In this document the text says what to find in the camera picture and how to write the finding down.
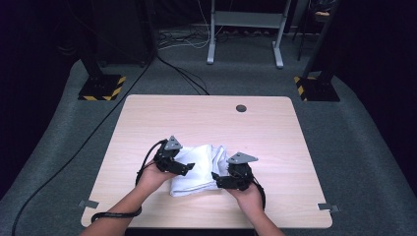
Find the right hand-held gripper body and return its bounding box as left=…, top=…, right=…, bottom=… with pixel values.
left=226, top=151, right=260, bottom=192

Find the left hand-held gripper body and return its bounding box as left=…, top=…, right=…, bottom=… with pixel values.
left=153, top=135, right=185, bottom=175

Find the white button-up shirt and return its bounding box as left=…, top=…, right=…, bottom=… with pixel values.
left=168, top=144, right=231, bottom=198

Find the person's left hand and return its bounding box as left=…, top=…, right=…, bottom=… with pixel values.
left=137, top=161, right=178, bottom=195

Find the person's right hand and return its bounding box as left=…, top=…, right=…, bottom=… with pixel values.
left=225, top=184, right=264, bottom=217

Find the grey tape piece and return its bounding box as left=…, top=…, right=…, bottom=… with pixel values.
left=78, top=199, right=100, bottom=210
left=317, top=203, right=340, bottom=213

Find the black stand with striped base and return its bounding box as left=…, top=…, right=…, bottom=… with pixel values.
left=77, top=0, right=127, bottom=102
left=293, top=0, right=342, bottom=103

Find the black equipment cabinet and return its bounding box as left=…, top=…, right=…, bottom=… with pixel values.
left=91, top=0, right=159, bottom=68

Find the dark metal stand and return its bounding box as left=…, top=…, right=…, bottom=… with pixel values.
left=292, top=0, right=330, bottom=62

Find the right hand-held gripper cable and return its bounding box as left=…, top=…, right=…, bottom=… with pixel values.
left=250, top=176, right=267, bottom=211

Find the hand-held gripper cable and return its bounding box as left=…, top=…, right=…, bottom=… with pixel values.
left=90, top=139, right=168, bottom=224
left=250, top=176, right=267, bottom=211

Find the left hand-held gripper cable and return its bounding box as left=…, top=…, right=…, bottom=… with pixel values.
left=90, top=139, right=168, bottom=224

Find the thin black floor cable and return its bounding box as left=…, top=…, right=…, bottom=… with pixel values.
left=156, top=54, right=210, bottom=96

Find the long black floor cable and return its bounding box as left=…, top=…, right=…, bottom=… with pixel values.
left=11, top=55, right=155, bottom=236

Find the white metal table frame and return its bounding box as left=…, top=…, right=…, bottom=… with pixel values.
left=206, top=0, right=293, bottom=70

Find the tangle of floor cables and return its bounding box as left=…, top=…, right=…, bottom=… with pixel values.
left=158, top=29, right=211, bottom=51

